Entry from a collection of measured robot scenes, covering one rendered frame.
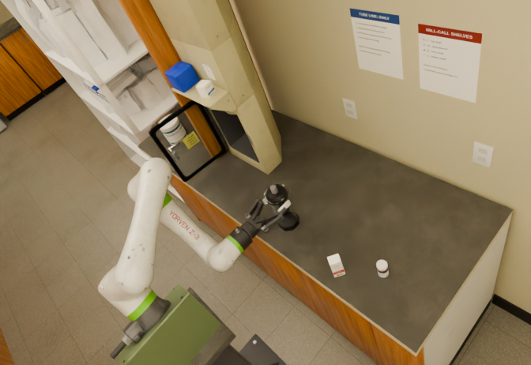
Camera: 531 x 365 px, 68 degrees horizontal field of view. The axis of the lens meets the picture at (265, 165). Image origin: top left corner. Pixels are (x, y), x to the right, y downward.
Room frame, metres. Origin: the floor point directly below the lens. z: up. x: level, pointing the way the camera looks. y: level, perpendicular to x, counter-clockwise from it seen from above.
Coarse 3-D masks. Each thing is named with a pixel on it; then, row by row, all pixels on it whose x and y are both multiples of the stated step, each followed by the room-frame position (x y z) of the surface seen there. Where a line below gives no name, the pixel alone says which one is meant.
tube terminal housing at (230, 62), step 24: (192, 48) 1.60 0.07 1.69; (216, 48) 1.48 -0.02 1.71; (240, 48) 1.59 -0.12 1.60; (216, 72) 1.50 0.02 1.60; (240, 72) 1.51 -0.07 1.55; (240, 96) 1.48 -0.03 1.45; (264, 96) 1.68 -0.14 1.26; (240, 120) 1.48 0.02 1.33; (264, 120) 1.51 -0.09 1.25; (264, 144) 1.49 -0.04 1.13; (264, 168) 1.48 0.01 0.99
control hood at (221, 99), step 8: (200, 80) 1.66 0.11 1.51; (192, 88) 1.61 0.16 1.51; (216, 88) 1.53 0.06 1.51; (192, 96) 1.55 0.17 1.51; (200, 96) 1.52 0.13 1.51; (216, 96) 1.47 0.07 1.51; (224, 96) 1.45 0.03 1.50; (208, 104) 1.44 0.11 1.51; (216, 104) 1.43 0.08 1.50; (224, 104) 1.44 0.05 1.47; (232, 104) 1.46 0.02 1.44
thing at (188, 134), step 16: (192, 112) 1.71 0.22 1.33; (160, 128) 1.65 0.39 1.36; (176, 128) 1.67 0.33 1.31; (192, 128) 1.70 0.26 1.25; (208, 128) 1.72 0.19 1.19; (176, 144) 1.66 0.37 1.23; (192, 144) 1.68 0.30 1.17; (208, 144) 1.71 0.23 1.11; (192, 160) 1.67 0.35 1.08; (208, 160) 1.69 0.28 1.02
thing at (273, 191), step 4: (272, 188) 1.12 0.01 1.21; (276, 188) 1.11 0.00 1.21; (280, 188) 1.13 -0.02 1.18; (284, 188) 1.13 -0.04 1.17; (268, 192) 1.14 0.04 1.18; (272, 192) 1.12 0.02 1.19; (276, 192) 1.11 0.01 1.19; (280, 192) 1.11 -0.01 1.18; (284, 192) 1.10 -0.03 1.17; (268, 196) 1.12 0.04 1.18; (272, 196) 1.11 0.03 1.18; (276, 196) 1.10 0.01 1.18; (280, 196) 1.09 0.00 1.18; (268, 200) 1.11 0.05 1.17; (272, 200) 1.09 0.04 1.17; (276, 200) 1.08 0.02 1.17; (280, 200) 1.08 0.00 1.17
